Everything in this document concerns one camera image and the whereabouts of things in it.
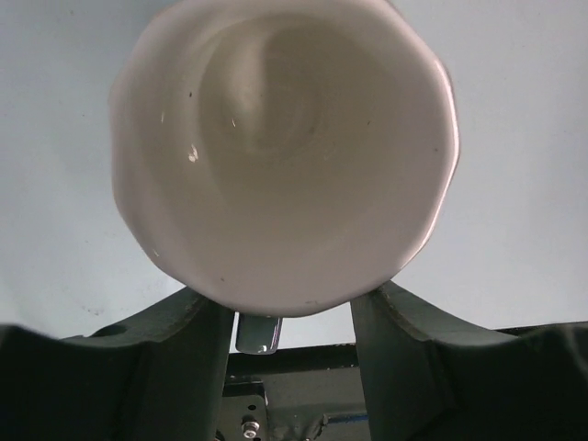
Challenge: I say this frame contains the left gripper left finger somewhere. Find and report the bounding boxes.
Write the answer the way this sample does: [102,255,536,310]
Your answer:
[1,288,233,440]

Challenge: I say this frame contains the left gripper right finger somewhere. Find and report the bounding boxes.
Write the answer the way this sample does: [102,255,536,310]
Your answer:
[351,283,587,440]

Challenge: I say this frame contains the grey mug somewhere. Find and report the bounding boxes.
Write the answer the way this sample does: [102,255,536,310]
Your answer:
[108,0,461,356]

